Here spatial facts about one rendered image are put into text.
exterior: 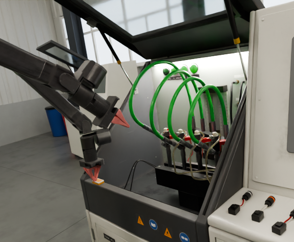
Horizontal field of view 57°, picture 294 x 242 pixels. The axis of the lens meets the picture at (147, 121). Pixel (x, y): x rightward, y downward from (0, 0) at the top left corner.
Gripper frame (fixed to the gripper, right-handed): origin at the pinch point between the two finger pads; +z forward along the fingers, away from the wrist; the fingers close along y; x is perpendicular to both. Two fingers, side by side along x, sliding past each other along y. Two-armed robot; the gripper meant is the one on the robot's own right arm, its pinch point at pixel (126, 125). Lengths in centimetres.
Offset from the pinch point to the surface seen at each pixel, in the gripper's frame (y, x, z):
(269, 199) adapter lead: 0.9, -29.5, 36.9
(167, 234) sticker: -23.6, -5.8, 30.6
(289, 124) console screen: 23.3, -28.5, 32.5
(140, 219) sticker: -25.2, 6.8, 27.5
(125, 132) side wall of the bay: 4, 50, 25
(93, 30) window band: 243, 600, 74
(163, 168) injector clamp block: -3.8, 18.8, 34.6
